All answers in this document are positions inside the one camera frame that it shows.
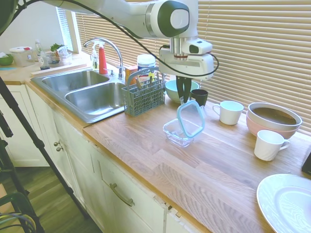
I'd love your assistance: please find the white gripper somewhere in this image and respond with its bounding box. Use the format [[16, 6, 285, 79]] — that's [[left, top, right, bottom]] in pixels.
[[158, 47, 215, 103]]

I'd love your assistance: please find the clear lid with blue rim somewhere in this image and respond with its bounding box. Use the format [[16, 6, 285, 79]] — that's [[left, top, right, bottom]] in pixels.
[[176, 100, 206, 141]]

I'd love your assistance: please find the clear glass food container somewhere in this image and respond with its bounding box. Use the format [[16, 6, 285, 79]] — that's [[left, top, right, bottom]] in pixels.
[[162, 118, 195, 148]]

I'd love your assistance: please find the clear plastic produce container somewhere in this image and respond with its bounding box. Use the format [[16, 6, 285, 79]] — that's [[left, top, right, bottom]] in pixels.
[[48, 47, 73, 66]]

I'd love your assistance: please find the white lidded food tub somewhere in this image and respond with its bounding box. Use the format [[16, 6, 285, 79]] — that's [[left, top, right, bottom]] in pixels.
[[9, 46, 36, 67]]

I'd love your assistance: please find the mint green bowl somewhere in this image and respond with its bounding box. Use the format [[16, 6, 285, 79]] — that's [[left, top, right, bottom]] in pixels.
[[165, 79, 200, 104]]

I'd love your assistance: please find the black cup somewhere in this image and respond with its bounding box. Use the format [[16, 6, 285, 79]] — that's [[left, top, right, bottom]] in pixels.
[[190, 89, 209, 107]]

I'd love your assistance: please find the grey plastic cutlery basket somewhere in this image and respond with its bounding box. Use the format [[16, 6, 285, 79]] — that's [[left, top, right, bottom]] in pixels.
[[121, 67, 167, 117]]

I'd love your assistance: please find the white wipes canister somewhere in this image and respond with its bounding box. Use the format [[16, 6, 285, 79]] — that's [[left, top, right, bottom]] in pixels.
[[137, 54, 156, 73]]

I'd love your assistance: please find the wide white mug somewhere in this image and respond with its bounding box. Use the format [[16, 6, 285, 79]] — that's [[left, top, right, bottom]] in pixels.
[[212, 100, 244, 126]]

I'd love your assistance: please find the orange box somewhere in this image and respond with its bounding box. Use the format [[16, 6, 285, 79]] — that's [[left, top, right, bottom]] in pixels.
[[124, 65, 139, 85]]

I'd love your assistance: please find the chrome kitchen faucet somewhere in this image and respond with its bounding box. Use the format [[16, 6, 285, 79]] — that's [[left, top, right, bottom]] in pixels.
[[83, 37, 126, 80]]

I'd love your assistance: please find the pink bowl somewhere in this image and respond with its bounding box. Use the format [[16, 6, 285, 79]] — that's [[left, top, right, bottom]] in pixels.
[[246, 113, 301, 139]]

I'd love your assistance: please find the wide beige window blind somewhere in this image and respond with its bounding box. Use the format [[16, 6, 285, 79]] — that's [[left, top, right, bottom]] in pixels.
[[196, 0, 311, 136]]

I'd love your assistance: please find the red spray bottle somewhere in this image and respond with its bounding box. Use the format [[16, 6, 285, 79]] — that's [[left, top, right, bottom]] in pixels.
[[93, 41, 109, 75]]

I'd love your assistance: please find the stainless steel sink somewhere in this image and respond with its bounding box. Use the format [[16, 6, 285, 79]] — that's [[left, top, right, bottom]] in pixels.
[[30, 68, 127, 124]]

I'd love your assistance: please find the clear soap bottle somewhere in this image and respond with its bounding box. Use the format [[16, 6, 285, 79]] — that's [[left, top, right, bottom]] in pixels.
[[90, 46, 100, 70]]

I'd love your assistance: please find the grey bowl with brown inside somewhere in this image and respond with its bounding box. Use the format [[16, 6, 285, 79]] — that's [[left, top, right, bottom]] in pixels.
[[247, 101, 303, 132]]

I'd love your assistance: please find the small white cup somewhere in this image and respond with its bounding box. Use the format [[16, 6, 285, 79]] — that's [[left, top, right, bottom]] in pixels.
[[254, 130, 292, 162]]

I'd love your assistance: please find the white lower cabinet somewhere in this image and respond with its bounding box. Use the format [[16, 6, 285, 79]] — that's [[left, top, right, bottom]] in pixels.
[[0, 82, 195, 233]]

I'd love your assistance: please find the small white window blind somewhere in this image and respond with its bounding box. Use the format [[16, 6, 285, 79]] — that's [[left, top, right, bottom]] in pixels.
[[56, 7, 73, 53]]

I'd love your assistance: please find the dark sauce jar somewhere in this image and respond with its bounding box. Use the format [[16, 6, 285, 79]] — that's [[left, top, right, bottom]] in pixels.
[[38, 50, 51, 71]]

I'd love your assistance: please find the black toaster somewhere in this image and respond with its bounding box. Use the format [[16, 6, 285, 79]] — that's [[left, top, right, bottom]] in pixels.
[[301, 155, 311, 175]]

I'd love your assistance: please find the black tripod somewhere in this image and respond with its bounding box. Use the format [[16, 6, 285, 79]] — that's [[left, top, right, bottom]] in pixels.
[[0, 76, 89, 220]]

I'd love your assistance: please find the white plate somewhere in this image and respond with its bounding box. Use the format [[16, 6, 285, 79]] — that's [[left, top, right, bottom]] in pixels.
[[256, 173, 311, 233]]

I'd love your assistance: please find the dark green clamp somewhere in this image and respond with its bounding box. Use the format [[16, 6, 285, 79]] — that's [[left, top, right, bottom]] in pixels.
[[0, 191, 37, 233]]

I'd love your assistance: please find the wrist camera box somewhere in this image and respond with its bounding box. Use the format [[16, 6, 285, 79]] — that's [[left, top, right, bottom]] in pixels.
[[182, 37, 213, 56]]

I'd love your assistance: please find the metal bar cabinet handle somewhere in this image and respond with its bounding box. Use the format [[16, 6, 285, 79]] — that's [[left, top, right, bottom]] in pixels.
[[109, 183, 135, 207]]

